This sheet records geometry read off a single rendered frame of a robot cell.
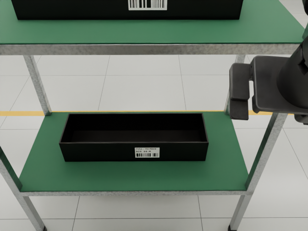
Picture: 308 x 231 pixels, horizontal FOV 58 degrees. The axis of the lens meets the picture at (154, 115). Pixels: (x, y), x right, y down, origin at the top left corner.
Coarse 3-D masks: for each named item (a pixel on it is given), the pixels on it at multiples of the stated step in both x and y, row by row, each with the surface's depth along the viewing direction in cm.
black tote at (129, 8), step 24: (24, 0) 68; (48, 0) 68; (72, 0) 68; (96, 0) 68; (120, 0) 68; (144, 0) 68; (168, 0) 68; (192, 0) 68; (216, 0) 68; (240, 0) 68
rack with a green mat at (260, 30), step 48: (0, 0) 82; (0, 48) 63; (48, 48) 63; (96, 48) 63; (144, 48) 63; (192, 48) 63; (240, 48) 63; (288, 48) 64; (48, 144) 120; (48, 192) 103; (96, 192) 103; (144, 192) 104; (192, 192) 104; (240, 192) 104
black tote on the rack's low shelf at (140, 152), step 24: (72, 120) 120; (96, 120) 120; (120, 120) 120; (144, 120) 120; (168, 120) 121; (192, 120) 121; (72, 144) 106; (96, 144) 106; (120, 144) 106; (144, 144) 106; (168, 144) 106; (192, 144) 106
